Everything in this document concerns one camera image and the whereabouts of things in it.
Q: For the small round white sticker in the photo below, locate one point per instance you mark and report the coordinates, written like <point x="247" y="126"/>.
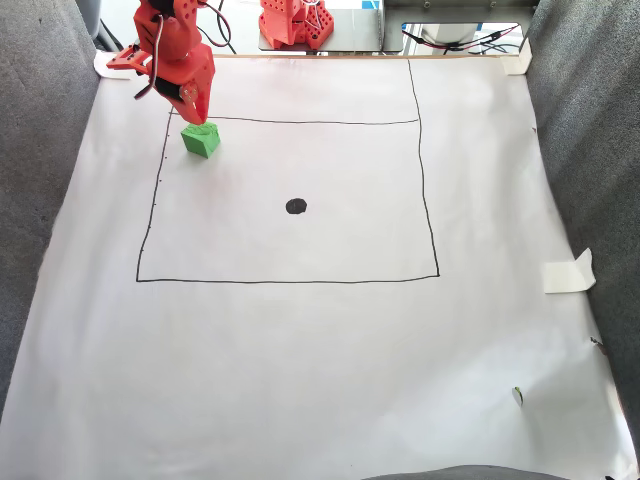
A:
<point x="517" y="396"/>

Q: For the black dot mark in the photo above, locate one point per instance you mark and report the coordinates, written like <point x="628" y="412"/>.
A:
<point x="296" y="206"/>

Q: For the white cylinder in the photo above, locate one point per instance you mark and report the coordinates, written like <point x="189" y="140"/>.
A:
<point x="445" y="32"/>

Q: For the green foam block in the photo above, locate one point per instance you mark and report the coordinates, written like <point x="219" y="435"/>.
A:
<point x="200" y="142"/>

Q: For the grey metal frame with window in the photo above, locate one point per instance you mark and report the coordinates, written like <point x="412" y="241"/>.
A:
<point x="395" y="15"/>

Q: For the orange camera mount with camera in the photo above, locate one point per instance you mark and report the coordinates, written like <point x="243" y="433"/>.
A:
<point x="127" y="59"/>

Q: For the grey fabric cushion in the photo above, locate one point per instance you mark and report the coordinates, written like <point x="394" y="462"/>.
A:
<point x="590" y="150"/>
<point x="35" y="150"/>

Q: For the white paper sheet with lines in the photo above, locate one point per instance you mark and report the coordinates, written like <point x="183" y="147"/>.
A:
<point x="320" y="350"/>

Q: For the white tape piece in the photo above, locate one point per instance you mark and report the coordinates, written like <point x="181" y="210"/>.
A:
<point x="520" y="60"/>
<point x="107" y="67"/>
<point x="565" y="277"/>

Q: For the grey bin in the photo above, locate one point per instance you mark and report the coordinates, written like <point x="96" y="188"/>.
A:
<point x="90" y="15"/>

